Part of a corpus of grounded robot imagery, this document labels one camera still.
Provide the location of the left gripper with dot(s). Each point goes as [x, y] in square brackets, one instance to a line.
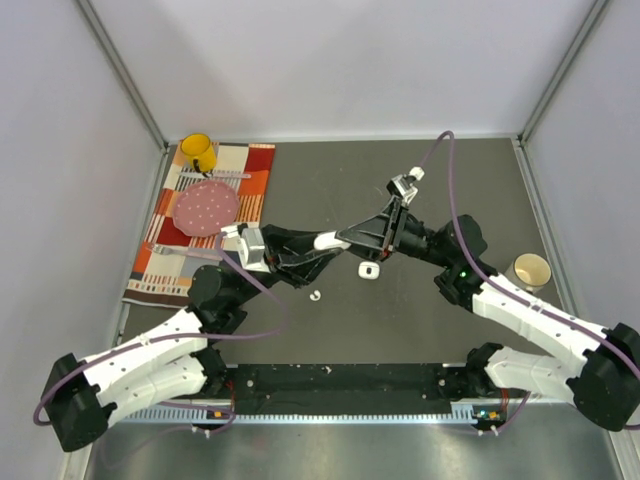
[298, 268]

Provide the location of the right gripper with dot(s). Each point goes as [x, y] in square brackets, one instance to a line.
[379, 237]

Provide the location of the white charging case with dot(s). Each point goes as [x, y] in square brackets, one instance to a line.
[328, 241]
[368, 270]

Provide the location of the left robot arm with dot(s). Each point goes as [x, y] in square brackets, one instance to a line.
[84, 397]

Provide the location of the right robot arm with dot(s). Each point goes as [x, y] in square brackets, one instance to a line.
[477, 287]

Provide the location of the pink polka dot plate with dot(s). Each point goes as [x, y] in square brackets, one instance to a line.
[204, 208]

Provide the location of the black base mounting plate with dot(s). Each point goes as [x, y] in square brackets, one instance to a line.
[349, 389]

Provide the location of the yellow mug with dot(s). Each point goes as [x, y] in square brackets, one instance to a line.
[199, 152]

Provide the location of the cream dotted mug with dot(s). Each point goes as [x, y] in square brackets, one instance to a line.
[529, 272]

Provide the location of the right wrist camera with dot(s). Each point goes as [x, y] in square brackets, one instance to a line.
[403, 186]

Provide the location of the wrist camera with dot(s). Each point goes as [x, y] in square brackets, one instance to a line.
[403, 186]
[249, 244]

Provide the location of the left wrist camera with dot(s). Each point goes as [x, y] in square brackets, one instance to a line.
[249, 244]

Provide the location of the white cable duct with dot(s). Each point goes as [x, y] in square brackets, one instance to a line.
[459, 414]

